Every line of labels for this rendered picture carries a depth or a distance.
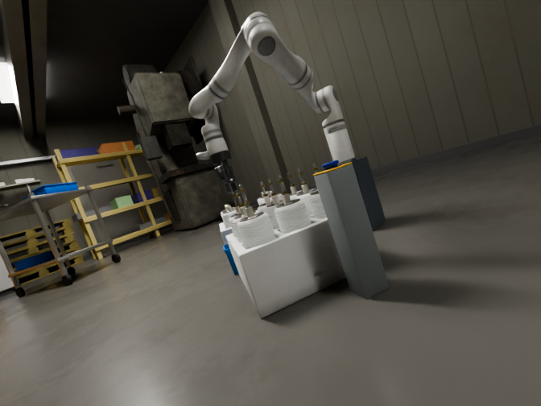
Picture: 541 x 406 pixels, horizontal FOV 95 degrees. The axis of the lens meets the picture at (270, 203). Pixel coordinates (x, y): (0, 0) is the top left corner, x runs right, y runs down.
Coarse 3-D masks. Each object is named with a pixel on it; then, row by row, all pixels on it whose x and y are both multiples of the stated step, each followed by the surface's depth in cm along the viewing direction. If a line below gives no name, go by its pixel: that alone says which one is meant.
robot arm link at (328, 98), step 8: (328, 88) 101; (320, 96) 103; (328, 96) 101; (336, 96) 103; (320, 104) 104; (328, 104) 103; (336, 104) 102; (336, 112) 102; (328, 120) 103; (336, 120) 103
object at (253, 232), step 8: (264, 216) 69; (240, 224) 69; (248, 224) 67; (256, 224) 67; (264, 224) 68; (240, 232) 70; (248, 232) 68; (256, 232) 67; (264, 232) 68; (272, 232) 70; (248, 240) 68; (256, 240) 68; (264, 240) 68; (248, 248) 69
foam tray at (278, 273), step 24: (312, 216) 82; (288, 240) 66; (312, 240) 68; (240, 264) 69; (264, 264) 65; (288, 264) 66; (312, 264) 68; (336, 264) 70; (264, 288) 65; (288, 288) 66; (312, 288) 68; (264, 312) 65
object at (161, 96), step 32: (128, 64) 388; (192, 64) 399; (128, 96) 402; (160, 96) 361; (192, 96) 397; (160, 128) 371; (192, 128) 433; (160, 160) 395; (192, 160) 426; (160, 192) 424; (192, 192) 367; (192, 224) 362
